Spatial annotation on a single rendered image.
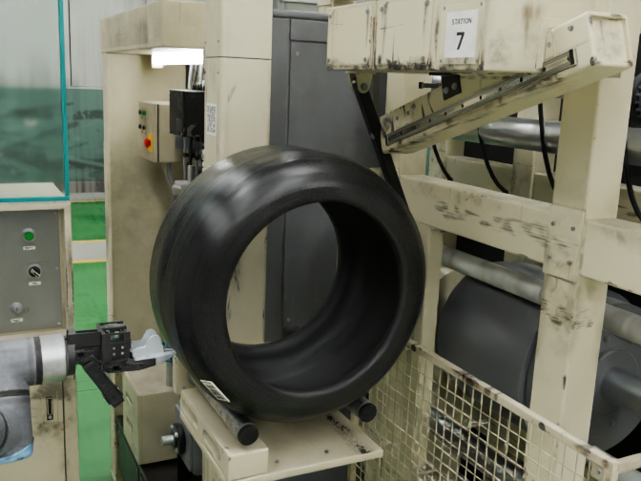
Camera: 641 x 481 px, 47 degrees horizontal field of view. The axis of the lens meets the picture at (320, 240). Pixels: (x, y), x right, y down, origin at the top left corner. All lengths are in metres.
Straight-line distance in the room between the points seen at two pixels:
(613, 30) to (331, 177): 0.57
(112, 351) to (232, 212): 0.36
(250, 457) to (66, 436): 0.82
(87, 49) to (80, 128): 1.06
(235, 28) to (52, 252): 0.81
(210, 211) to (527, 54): 0.64
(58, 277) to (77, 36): 8.55
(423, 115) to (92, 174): 9.09
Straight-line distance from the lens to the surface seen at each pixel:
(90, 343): 1.47
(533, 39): 1.38
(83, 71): 10.56
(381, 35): 1.60
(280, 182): 1.40
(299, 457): 1.67
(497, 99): 1.49
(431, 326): 2.07
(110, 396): 1.51
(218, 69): 1.75
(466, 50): 1.35
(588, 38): 1.34
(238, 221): 1.37
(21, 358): 1.44
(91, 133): 10.52
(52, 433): 2.25
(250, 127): 1.77
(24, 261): 2.13
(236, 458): 1.56
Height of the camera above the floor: 1.61
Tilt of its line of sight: 12 degrees down
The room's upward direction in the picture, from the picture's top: 2 degrees clockwise
